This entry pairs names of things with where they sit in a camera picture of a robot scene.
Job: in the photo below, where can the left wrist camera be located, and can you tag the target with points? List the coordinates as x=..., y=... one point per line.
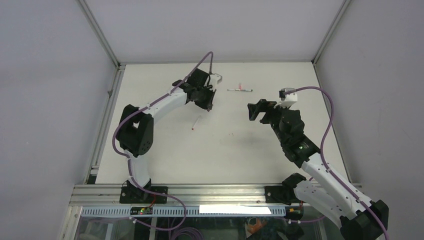
x=215, y=80

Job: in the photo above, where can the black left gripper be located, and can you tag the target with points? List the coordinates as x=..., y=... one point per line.
x=208, y=103

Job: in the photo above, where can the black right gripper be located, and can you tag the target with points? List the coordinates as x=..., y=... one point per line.
x=262, y=106

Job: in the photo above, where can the small circuit board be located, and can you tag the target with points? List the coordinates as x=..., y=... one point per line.
x=138, y=211

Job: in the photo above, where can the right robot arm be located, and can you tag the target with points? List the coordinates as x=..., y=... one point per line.
x=356, y=215

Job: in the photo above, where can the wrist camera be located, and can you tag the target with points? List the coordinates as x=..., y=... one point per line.
x=287, y=97
x=215, y=80

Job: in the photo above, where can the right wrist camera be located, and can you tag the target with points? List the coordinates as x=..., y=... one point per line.
x=287, y=97

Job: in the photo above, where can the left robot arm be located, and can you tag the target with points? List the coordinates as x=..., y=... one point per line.
x=135, y=132

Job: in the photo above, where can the aluminium frame rail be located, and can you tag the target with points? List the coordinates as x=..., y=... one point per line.
x=190, y=194

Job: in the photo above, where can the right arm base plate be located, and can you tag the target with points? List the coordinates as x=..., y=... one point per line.
x=280, y=194

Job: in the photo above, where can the white pen red tip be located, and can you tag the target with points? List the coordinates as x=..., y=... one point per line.
x=198, y=119

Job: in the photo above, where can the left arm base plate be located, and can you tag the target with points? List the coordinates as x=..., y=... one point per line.
x=132, y=195

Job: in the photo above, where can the orange object below table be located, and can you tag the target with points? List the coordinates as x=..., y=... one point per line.
x=255, y=224

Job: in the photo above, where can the black green tipped pen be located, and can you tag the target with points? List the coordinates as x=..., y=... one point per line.
x=240, y=90

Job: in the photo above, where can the white slotted cable duct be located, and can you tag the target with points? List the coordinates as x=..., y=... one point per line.
x=189, y=211

